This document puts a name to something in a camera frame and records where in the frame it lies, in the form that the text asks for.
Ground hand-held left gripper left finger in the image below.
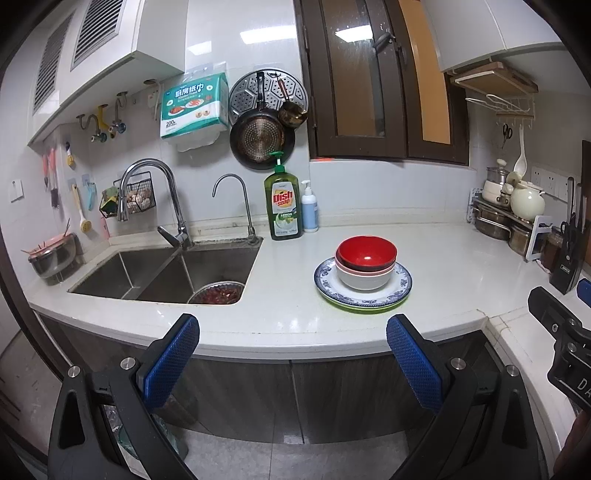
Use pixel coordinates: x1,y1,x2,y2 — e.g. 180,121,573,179
47,314,201,480

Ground clear plastic bag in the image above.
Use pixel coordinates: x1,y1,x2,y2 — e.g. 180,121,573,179
102,401,186,468

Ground sink strainer basket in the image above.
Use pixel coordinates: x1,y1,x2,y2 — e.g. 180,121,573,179
187,281,245,305

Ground thin steel faucet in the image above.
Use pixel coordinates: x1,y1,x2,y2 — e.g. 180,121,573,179
212,174,263,246

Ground yellow gas valve pipe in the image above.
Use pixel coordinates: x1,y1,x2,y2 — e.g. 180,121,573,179
76,91,133,144

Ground black frying pan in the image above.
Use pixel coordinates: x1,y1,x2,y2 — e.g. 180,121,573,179
229,71,296,171

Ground white rice spoon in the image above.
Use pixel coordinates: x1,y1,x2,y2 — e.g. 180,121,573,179
513,124,529,175

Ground steel sink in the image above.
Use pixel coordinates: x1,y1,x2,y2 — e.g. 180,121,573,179
68,242,264,306

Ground blue patterned white plate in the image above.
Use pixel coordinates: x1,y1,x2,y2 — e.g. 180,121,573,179
314,257,414,309
316,277,413,310

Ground green plate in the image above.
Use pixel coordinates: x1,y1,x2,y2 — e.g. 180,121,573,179
321,291,409,315

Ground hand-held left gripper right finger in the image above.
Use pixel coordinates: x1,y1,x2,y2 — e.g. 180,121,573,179
386,315,550,480

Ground person's right hand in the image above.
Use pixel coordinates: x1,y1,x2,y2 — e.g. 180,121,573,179
556,410,591,469

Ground glass jar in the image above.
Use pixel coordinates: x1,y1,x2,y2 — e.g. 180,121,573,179
540,228,564,273

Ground black knife block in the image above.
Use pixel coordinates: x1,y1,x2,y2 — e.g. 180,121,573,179
549,178,590,296

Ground cream pot with glass lid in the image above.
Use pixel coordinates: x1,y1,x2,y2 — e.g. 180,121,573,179
482,159,511,206

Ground small copper ladle pot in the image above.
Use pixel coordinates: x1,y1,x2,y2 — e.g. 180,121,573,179
276,74,309,129

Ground black wire basket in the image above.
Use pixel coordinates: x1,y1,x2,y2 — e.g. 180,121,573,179
115,172,157,216

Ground white wire hanging rack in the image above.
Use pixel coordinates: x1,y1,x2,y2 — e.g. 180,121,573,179
465,93,537,135

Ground cream bowl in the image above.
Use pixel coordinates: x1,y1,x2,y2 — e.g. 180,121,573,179
335,265,394,291

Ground wooden cutting board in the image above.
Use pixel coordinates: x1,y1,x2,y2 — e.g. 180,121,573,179
450,61,540,96

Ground white vented upper cabinet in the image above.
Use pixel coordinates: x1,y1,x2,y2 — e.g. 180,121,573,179
28,0,190,145

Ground round metal steamer tray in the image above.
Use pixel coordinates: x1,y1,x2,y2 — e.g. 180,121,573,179
229,69,309,129

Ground paper towel pack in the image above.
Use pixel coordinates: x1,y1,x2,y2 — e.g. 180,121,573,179
160,72,230,153

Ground grey lower cabinet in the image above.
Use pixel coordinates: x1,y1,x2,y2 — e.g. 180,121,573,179
34,313,491,445

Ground yellow dish brush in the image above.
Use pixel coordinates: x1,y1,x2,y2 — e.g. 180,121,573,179
69,184,93,233

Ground red and black bowl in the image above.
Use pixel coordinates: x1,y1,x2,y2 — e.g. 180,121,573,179
335,235,398,272

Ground small steel pot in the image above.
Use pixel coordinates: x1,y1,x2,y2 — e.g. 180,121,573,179
508,222,537,257

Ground pull-down steel faucet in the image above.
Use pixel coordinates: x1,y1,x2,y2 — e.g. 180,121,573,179
117,158,195,251

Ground pink hanging utensils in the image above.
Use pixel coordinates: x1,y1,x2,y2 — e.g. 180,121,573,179
41,147,62,211

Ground white pump bottle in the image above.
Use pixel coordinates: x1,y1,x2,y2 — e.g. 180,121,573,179
300,180,320,233

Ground large steel pot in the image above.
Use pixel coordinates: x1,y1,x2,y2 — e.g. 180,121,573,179
473,203,513,241

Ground cream teapot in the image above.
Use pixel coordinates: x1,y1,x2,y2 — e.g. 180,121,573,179
507,180,547,222

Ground white wall outlet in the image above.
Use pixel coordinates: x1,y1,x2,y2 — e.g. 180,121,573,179
531,166,571,200

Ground steel bowl with pink lid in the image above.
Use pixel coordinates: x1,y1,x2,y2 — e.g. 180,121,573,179
21,232,77,280

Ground white dish rack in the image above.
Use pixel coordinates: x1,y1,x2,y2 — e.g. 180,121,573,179
468,187,553,262

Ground green dish soap bottle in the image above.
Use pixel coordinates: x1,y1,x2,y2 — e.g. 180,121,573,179
263,151,304,241

